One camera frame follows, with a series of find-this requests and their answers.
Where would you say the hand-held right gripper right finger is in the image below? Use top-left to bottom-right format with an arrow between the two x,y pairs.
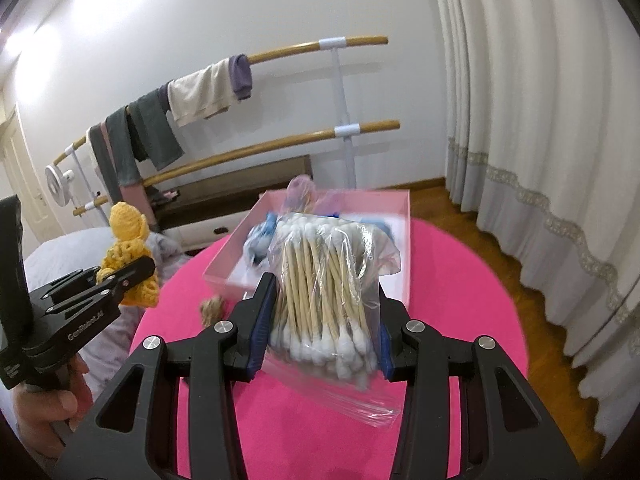
376,282 -> 583,480

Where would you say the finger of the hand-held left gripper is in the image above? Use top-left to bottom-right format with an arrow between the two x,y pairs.
47,256 -> 157,318
30,265 -> 108,302

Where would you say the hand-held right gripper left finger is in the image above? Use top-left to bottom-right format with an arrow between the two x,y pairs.
50,272 -> 279,480

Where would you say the yellow crochet piece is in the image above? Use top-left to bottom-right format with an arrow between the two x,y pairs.
96,201 -> 160,307

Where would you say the pink cardboard box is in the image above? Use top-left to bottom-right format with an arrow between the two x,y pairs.
202,189 -> 412,311

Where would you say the bag of cotton swabs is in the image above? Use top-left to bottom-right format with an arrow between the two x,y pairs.
250,212 -> 403,428

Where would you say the light blue sock ball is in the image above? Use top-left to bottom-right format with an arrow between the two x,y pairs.
242,211 -> 281,266

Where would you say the pink mesh pouch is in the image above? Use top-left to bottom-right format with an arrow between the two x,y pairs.
285,175 -> 343,218

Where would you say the person's left hand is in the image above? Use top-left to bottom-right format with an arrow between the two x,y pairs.
12,355 -> 93,458

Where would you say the brown fuzzy ball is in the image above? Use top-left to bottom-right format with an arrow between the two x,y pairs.
199,296 -> 223,328

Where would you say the grey bedding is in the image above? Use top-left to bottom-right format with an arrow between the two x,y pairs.
22,225 -> 186,391

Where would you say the mauve cloth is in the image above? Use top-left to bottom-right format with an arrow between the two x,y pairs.
87,122 -> 151,211

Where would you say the white fan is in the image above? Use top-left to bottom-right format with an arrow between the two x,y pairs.
44,164 -> 76,207

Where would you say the white door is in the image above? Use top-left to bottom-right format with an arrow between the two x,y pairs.
0,102 -> 51,241

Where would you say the dark wooden cabinet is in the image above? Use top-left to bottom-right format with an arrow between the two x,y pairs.
150,156 -> 315,233

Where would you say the dark grey cloth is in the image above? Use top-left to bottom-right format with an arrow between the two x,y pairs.
127,86 -> 185,171

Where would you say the cream cloth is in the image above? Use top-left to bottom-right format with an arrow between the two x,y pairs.
167,60 -> 236,128

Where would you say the purple cloth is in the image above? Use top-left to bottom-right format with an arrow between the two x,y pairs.
228,54 -> 253,101

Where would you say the cream curtain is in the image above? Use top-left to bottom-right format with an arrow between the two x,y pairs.
425,0 -> 640,441

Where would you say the white barre post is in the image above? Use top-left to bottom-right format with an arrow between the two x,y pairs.
318,36 -> 361,190
64,144 -> 108,211

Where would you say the wooden barre rail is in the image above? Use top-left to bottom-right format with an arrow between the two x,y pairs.
72,120 -> 401,217
52,36 -> 389,166

